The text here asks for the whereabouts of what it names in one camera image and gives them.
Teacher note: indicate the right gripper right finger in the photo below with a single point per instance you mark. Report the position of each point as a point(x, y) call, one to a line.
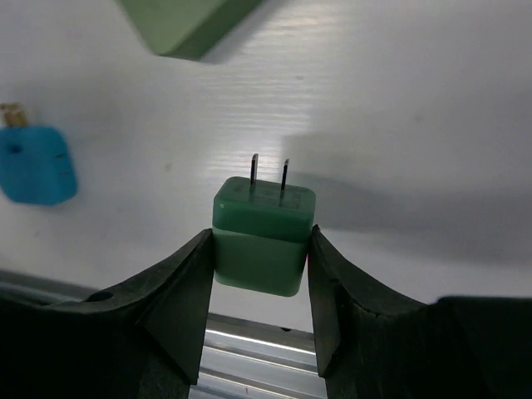
point(374, 342)

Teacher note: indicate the light green plug adapter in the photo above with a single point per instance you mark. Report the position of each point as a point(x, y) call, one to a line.
point(261, 232)

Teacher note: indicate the blue plug adapter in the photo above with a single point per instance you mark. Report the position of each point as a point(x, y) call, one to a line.
point(36, 164)

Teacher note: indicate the aluminium rail frame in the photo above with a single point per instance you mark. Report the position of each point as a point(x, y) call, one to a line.
point(244, 359)

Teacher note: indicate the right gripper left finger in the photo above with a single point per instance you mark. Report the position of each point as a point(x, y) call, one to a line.
point(141, 338)

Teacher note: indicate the green power strip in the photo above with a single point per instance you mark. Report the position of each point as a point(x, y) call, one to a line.
point(185, 29)

